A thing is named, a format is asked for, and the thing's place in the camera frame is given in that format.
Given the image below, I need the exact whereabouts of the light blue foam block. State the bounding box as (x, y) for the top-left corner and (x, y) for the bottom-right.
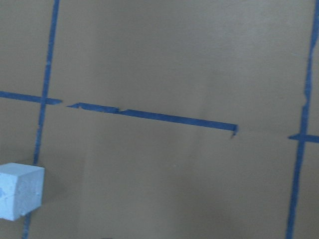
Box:
(0, 163), (45, 221)

